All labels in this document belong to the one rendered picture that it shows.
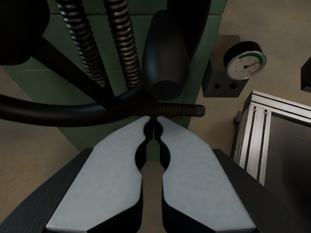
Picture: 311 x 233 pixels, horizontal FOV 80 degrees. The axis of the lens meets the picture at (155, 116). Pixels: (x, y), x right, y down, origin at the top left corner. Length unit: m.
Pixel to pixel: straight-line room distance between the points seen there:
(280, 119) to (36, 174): 1.11
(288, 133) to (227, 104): 0.38
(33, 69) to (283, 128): 0.88
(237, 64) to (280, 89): 1.06
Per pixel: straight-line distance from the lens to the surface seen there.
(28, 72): 0.50
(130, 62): 0.24
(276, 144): 0.87
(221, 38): 0.48
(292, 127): 0.95
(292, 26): 2.01
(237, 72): 0.36
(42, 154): 1.09
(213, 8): 0.35
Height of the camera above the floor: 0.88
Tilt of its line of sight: 58 degrees down
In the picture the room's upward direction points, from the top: straight up
